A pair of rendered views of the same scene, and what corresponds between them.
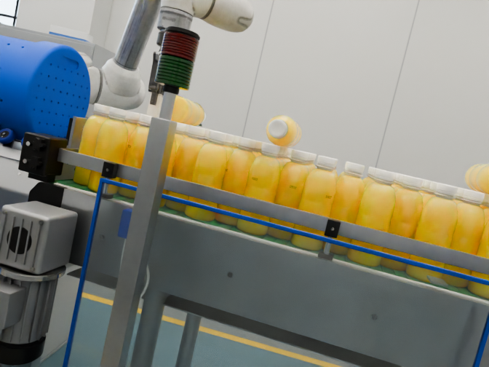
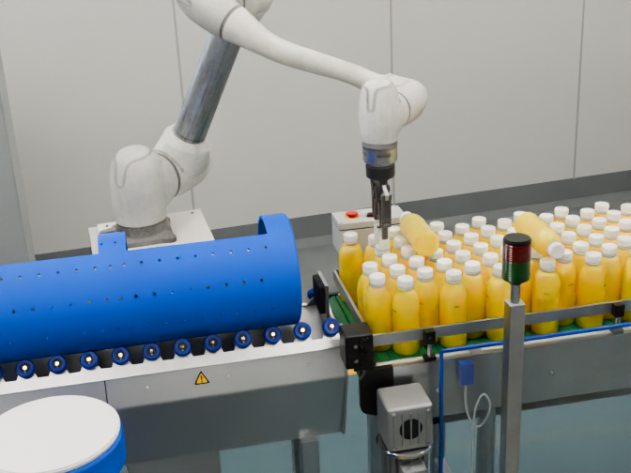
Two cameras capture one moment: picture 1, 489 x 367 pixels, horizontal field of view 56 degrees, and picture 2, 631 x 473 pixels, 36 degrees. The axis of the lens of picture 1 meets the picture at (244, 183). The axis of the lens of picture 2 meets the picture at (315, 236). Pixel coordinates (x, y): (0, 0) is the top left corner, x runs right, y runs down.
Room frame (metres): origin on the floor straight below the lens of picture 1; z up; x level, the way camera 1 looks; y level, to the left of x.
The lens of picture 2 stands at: (-0.84, 1.32, 2.10)
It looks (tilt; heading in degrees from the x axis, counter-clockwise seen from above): 22 degrees down; 338
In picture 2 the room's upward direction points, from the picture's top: 3 degrees counter-clockwise
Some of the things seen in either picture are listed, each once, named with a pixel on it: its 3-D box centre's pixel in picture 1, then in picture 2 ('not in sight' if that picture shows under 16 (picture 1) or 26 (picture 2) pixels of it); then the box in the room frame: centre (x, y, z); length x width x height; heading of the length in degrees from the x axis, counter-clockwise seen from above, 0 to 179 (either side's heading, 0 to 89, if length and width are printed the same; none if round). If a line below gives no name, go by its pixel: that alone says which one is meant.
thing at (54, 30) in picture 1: (71, 36); not in sight; (3.08, 1.33, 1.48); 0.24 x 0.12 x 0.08; 91
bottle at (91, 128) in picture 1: (94, 148); (377, 313); (1.13, 0.38, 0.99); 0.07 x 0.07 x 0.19
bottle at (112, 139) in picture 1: (109, 154); (406, 316); (1.08, 0.33, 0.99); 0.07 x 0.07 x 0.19
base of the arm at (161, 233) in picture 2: not in sight; (136, 227); (1.91, 0.81, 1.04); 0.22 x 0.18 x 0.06; 82
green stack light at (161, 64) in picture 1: (175, 73); (515, 267); (0.84, 0.17, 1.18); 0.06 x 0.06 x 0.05
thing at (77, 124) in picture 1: (78, 140); (320, 300); (1.27, 0.48, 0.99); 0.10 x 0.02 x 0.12; 169
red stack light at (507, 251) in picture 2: (180, 47); (516, 250); (0.84, 0.17, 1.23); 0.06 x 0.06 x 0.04
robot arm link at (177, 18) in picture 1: (174, 24); (379, 152); (1.29, 0.29, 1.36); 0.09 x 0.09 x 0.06
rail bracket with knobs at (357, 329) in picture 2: (44, 156); (356, 346); (1.07, 0.47, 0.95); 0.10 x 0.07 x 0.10; 169
